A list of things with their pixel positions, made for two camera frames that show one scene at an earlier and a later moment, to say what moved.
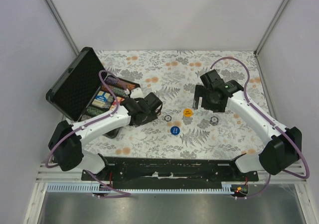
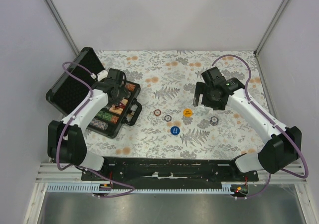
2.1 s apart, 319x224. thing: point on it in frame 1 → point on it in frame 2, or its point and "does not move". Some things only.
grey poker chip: x=214 y=120 does not move
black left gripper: x=151 y=116 → x=123 y=93
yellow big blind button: x=187 y=112 does not move
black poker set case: x=84 y=90 does not move
